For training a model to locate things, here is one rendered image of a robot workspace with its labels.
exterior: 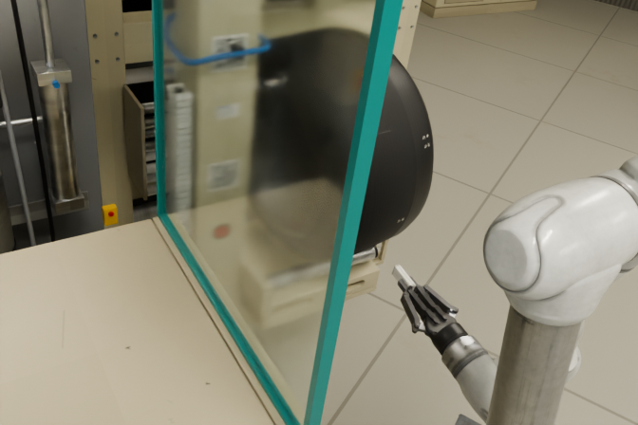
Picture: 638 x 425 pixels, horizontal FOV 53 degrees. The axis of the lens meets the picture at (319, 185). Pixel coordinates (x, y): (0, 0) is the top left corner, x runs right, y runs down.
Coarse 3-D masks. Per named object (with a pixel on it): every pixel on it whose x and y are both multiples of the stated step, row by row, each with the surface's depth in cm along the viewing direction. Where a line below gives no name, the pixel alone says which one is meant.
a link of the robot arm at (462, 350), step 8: (464, 336) 138; (472, 336) 138; (456, 344) 136; (464, 344) 136; (472, 344) 136; (480, 344) 138; (448, 352) 137; (456, 352) 136; (464, 352) 135; (472, 352) 135; (480, 352) 135; (448, 360) 137; (456, 360) 135; (464, 360) 134; (448, 368) 138; (456, 368) 135; (456, 376) 136
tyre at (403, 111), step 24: (408, 96) 146; (384, 120) 141; (408, 120) 144; (384, 144) 140; (408, 144) 144; (432, 144) 150; (384, 168) 141; (408, 168) 146; (432, 168) 152; (384, 192) 143; (408, 192) 149; (384, 216) 148; (408, 216) 156; (360, 240) 149; (384, 240) 162
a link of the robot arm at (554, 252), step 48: (576, 192) 84; (624, 192) 87; (528, 240) 80; (576, 240) 80; (624, 240) 83; (528, 288) 81; (576, 288) 82; (528, 336) 91; (576, 336) 91; (528, 384) 94
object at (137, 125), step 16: (128, 96) 175; (144, 96) 182; (128, 112) 178; (144, 112) 170; (128, 128) 182; (144, 128) 171; (128, 144) 186; (144, 144) 174; (128, 160) 190; (144, 160) 177; (144, 176) 180; (144, 192) 182
